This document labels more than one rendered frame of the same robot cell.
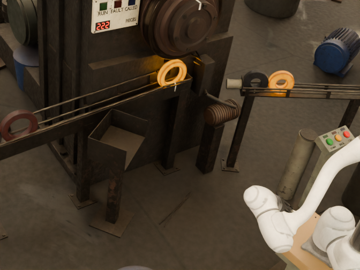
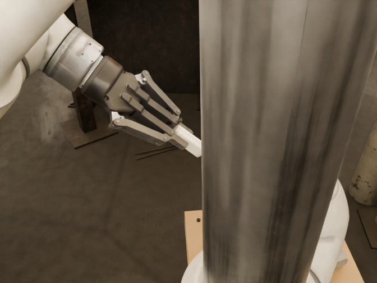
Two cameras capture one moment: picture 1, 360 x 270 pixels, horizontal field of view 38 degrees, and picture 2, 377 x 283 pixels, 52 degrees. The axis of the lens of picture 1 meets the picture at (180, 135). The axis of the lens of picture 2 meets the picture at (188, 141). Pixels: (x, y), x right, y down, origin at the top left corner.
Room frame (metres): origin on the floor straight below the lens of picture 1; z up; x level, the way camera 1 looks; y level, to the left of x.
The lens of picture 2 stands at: (1.33, -0.96, 1.06)
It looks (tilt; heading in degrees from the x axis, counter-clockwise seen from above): 40 degrees down; 45
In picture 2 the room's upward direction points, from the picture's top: straight up
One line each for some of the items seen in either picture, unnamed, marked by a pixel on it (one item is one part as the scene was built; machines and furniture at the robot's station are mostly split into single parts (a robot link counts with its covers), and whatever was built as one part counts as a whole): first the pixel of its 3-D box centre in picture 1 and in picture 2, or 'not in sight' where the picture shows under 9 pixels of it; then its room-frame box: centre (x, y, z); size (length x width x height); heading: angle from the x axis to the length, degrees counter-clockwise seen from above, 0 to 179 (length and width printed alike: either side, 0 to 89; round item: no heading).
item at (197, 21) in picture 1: (193, 26); not in sight; (2.39, 0.04, 1.11); 0.28 x 0.06 x 0.28; 132
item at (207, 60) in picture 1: (202, 75); not in sight; (2.63, -0.06, 0.68); 0.11 x 0.08 x 0.24; 42
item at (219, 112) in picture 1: (216, 136); not in sight; (2.59, -0.23, 0.27); 0.22 x 0.13 x 0.53; 132
